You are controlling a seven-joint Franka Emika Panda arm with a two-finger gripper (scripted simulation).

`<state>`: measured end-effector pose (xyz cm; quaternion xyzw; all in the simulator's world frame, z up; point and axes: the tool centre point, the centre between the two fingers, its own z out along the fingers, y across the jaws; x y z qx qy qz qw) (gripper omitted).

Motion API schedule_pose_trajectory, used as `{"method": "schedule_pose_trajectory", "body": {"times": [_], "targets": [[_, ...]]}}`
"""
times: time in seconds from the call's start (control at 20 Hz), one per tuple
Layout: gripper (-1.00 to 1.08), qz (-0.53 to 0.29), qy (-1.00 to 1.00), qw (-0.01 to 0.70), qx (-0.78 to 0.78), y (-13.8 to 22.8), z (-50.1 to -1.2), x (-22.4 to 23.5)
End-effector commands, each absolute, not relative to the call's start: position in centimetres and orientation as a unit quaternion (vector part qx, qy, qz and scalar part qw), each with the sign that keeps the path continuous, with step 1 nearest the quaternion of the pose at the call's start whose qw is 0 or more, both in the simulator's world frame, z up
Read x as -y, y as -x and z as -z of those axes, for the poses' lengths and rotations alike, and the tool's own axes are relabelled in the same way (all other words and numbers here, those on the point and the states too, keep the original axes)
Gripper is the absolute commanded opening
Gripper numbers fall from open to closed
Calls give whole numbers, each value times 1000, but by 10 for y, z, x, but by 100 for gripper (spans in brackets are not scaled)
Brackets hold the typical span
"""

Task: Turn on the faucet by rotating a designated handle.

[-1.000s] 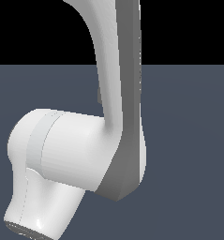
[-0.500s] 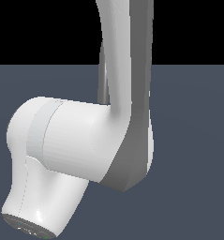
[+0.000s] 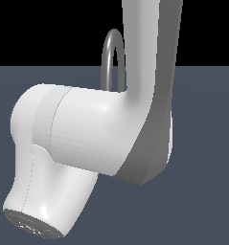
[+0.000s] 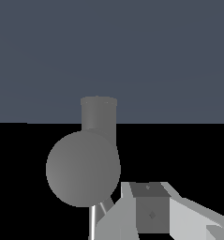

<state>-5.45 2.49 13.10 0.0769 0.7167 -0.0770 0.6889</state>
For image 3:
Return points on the grey curved faucet spout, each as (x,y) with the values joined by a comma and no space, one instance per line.
(107,57)

